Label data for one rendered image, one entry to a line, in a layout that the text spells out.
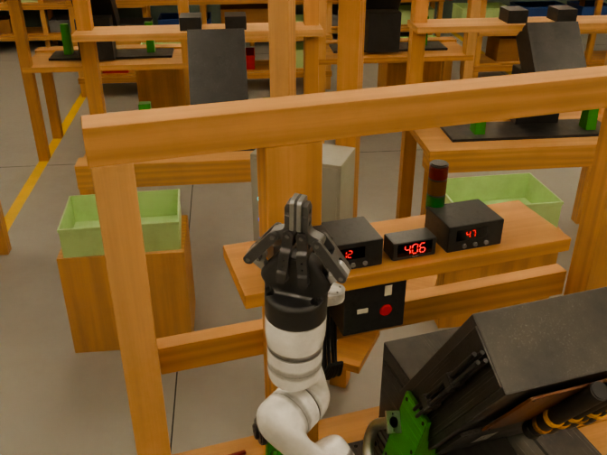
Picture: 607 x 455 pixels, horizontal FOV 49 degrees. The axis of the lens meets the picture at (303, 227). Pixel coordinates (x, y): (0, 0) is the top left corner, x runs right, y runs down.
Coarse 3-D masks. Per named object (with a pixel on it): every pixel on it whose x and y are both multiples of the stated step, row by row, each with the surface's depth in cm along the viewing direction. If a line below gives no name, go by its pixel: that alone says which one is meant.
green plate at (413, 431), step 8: (408, 392) 166; (408, 400) 165; (416, 400) 164; (400, 408) 168; (408, 408) 165; (400, 416) 168; (408, 416) 164; (424, 416) 158; (408, 424) 164; (416, 424) 161; (424, 424) 158; (408, 432) 164; (416, 432) 160; (424, 432) 158; (392, 440) 170; (400, 440) 167; (408, 440) 163; (416, 440) 160; (424, 440) 159; (392, 448) 170; (400, 448) 166; (408, 448) 163; (416, 448) 160; (424, 448) 162
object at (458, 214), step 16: (432, 208) 179; (448, 208) 179; (464, 208) 179; (480, 208) 179; (336, 224) 171; (352, 224) 171; (368, 224) 171; (432, 224) 178; (448, 224) 171; (464, 224) 171; (480, 224) 172; (496, 224) 173; (336, 240) 163; (352, 240) 163; (368, 240) 163; (448, 240) 171; (464, 240) 173; (480, 240) 174; (496, 240) 176; (352, 256) 164; (368, 256) 165
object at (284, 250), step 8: (288, 232) 74; (296, 232) 76; (288, 240) 74; (280, 248) 75; (288, 248) 75; (280, 256) 75; (288, 256) 75; (280, 264) 76; (288, 264) 76; (280, 272) 76; (280, 280) 77
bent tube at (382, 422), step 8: (392, 416) 168; (376, 424) 171; (384, 424) 168; (392, 424) 169; (400, 424) 167; (368, 432) 175; (376, 432) 174; (392, 432) 165; (400, 432) 166; (368, 440) 175; (368, 448) 176
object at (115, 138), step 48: (288, 96) 158; (336, 96) 158; (384, 96) 158; (432, 96) 161; (480, 96) 165; (528, 96) 169; (576, 96) 174; (96, 144) 141; (144, 144) 144; (192, 144) 148; (240, 144) 151
